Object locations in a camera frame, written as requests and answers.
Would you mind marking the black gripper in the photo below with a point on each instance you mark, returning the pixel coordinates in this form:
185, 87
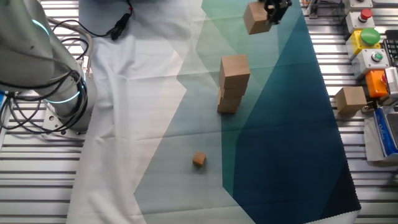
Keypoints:
281, 3

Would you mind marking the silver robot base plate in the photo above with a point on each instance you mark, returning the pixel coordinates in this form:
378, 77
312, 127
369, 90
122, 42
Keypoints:
53, 124

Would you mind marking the grey foil pouch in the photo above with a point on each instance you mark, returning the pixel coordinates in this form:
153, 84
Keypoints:
370, 143

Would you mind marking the grey box green light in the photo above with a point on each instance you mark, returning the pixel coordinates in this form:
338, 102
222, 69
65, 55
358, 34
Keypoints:
367, 65

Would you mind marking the blue box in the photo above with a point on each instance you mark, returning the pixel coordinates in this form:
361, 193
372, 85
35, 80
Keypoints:
384, 133

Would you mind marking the grey finned device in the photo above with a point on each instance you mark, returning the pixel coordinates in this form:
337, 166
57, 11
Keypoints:
392, 81

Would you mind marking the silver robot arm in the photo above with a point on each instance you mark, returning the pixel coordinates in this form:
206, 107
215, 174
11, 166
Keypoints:
31, 53

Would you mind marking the black keyboard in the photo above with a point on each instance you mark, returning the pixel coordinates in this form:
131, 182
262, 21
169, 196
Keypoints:
392, 49

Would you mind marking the yellow box green button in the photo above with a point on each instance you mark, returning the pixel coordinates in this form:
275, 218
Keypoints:
370, 36

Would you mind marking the grey box red button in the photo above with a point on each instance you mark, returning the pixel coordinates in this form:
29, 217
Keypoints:
357, 23

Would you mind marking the orange box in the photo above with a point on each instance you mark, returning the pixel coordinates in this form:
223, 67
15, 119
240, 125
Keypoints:
374, 84

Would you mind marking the blue green white cloth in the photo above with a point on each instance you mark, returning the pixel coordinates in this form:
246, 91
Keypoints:
140, 109

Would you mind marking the small wooden cube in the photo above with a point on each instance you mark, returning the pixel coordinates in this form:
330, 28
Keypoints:
199, 158

